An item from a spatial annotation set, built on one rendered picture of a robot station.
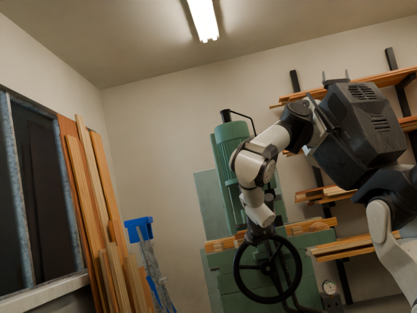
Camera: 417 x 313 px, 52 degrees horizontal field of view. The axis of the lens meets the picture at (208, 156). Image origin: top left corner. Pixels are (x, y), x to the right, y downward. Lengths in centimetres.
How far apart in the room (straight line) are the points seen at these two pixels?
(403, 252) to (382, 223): 11
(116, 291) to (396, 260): 223
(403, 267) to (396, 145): 40
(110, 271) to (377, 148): 230
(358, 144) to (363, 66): 337
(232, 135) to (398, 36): 321
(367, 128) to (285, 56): 332
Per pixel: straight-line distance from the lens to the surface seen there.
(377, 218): 153
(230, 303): 206
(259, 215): 153
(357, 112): 154
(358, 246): 419
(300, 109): 154
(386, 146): 156
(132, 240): 284
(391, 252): 155
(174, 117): 468
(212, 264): 203
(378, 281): 469
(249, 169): 133
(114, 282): 332
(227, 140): 214
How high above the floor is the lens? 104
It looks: 8 degrees up
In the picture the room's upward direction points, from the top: 12 degrees counter-clockwise
